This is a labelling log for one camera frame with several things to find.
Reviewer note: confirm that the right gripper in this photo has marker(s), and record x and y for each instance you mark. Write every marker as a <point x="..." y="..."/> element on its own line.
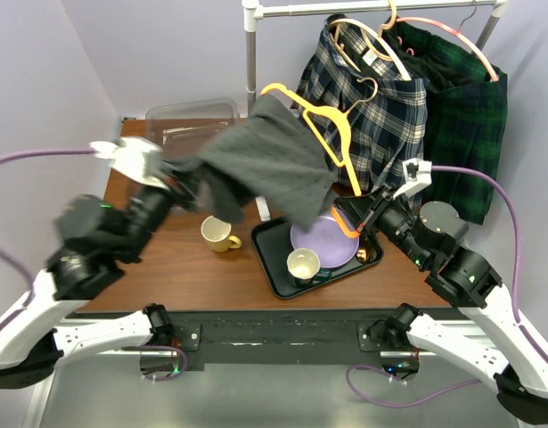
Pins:
<point x="361" y="209"/>

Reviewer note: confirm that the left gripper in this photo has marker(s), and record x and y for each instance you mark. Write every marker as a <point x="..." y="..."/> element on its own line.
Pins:
<point x="181" y="191"/>

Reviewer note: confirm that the navy white plaid skirt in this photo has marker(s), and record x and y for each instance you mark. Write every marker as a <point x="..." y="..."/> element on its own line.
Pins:
<point x="386" y="109"/>

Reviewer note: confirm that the grey dotted skirt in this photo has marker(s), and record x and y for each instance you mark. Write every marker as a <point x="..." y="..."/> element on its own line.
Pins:
<point x="270" y="154"/>

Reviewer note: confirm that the cream wooden hanger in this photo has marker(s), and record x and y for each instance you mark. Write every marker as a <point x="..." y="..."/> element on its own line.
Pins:
<point x="376" y="44"/>

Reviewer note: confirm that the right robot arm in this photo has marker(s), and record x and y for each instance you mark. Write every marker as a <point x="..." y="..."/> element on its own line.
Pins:
<point x="432" y="241"/>

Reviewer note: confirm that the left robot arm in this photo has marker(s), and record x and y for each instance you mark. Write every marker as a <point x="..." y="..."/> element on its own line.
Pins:
<point x="96" y="238"/>

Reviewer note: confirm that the green plaid skirt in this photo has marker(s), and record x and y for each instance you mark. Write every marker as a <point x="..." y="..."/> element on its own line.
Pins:
<point x="467" y="110"/>

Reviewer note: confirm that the pink hanger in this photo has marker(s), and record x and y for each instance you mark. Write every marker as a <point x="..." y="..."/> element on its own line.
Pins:
<point x="460" y="40"/>

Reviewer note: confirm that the gold spoon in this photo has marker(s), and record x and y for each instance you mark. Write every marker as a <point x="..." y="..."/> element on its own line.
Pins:
<point x="365" y="252"/>

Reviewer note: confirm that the purple plate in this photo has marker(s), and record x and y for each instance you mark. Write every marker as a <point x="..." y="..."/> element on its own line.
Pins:
<point x="325" y="237"/>

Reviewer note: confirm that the dark green cup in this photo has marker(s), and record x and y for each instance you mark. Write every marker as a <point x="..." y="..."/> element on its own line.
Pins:
<point x="322" y="275"/>

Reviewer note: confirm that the yellow mug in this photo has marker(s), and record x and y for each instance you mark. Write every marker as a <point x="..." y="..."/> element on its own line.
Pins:
<point x="218" y="235"/>

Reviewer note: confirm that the cream paper cup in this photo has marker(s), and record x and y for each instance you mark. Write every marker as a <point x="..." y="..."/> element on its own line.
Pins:
<point x="303" y="265"/>

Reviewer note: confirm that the clear plastic bin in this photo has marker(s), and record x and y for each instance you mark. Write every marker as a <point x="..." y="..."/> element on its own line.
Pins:
<point x="183" y="128"/>

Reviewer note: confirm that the black tray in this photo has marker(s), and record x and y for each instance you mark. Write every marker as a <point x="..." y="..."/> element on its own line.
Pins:
<point x="271" y="241"/>

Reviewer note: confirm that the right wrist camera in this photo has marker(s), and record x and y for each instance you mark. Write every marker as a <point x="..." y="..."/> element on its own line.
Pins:
<point x="417" y="176"/>

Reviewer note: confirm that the black mounting base plate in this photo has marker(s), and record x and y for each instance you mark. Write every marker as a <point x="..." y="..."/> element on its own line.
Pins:
<point x="283" y="337"/>

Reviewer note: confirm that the aluminium frame rail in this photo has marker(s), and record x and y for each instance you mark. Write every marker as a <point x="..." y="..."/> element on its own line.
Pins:
<point x="42" y="392"/>

